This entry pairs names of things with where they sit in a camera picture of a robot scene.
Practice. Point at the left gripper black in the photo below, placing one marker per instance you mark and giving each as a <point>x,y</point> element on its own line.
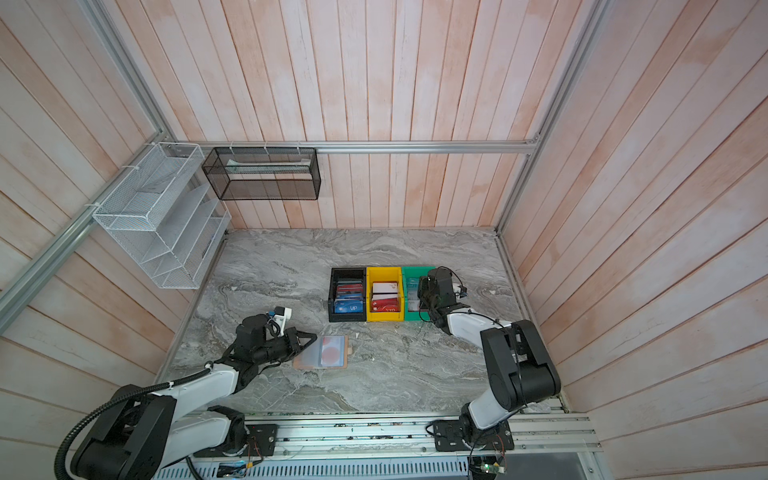
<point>292,337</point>

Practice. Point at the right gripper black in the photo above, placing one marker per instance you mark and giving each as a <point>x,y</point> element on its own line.
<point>424,283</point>

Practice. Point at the tan leather card holder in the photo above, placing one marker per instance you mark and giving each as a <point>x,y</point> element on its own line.
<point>308,360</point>

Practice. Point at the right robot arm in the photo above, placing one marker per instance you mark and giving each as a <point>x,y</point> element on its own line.
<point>519,368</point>

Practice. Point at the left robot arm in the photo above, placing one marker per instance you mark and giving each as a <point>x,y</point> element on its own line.
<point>142,430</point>

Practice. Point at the cards stack in green bin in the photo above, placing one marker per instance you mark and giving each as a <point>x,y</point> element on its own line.
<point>411,284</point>

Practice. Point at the cards stack in yellow bin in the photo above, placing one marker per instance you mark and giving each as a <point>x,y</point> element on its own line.
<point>385,297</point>

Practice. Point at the cards stack in black bin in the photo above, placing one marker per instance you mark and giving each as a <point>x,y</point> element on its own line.
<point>349,297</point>

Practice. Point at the green plastic bin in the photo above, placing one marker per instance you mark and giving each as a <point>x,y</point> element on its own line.
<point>421,271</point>

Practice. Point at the yellow plastic bin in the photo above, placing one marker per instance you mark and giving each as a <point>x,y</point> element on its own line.
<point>384,274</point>

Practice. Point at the black plastic bin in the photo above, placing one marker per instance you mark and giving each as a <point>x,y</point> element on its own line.
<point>336,275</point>

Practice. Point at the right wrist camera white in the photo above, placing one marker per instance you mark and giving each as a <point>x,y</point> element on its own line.
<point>460,291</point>

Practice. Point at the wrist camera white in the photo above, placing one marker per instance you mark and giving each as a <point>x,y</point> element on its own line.
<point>277,320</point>
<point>460,291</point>

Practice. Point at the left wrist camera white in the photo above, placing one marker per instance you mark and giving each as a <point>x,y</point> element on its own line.
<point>277,320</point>

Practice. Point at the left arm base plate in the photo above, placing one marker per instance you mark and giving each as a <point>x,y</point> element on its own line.
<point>259,442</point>

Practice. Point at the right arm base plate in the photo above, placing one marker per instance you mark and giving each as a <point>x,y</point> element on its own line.
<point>457,435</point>

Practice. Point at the horizontal aluminium wall rail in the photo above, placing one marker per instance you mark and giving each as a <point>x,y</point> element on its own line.
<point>385,147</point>

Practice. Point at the white wire mesh shelf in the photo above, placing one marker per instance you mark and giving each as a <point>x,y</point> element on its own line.
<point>165,218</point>

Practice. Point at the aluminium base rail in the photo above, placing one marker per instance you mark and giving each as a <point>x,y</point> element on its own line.
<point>358,436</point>

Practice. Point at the black mesh wall basket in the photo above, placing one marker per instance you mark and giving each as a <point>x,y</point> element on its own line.
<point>263,173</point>

